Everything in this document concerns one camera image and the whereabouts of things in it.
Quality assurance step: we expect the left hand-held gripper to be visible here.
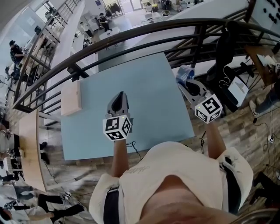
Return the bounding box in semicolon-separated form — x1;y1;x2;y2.
102;91;133;143

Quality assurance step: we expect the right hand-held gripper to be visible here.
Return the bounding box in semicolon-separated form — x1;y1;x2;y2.
177;79;223;125

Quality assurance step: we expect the blue roll of tape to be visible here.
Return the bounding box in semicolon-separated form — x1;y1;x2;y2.
175;65;196;85

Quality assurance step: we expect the person's left forearm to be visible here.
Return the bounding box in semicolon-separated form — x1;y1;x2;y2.
110;139;130;178

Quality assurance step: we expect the person's right forearm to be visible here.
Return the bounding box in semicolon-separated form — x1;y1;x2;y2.
205;122;227;161

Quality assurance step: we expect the flat beige cardboard box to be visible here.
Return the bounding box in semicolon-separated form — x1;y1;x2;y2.
60;80;83;116

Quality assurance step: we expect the black office chair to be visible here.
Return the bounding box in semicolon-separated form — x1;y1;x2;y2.
206;21;250;108

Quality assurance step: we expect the dark metal railing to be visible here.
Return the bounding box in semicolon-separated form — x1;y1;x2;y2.
12;0;280;111

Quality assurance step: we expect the brown wooden desk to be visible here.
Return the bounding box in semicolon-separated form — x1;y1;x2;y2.
244;45;280;86

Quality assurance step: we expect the person's cream shirt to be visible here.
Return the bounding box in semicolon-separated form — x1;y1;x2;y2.
88;141;254;224

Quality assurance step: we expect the light wooden desk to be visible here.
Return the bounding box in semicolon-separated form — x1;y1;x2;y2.
18;108;48;191

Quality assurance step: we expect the white cable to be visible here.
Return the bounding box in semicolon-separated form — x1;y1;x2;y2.
218;65;232;88

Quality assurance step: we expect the black cable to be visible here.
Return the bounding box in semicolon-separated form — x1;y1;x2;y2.
199;130;207;154
126;140;142;163

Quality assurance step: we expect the black shoulder strap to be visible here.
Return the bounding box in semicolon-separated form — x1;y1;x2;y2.
103;187;120;224
219;156;242;215

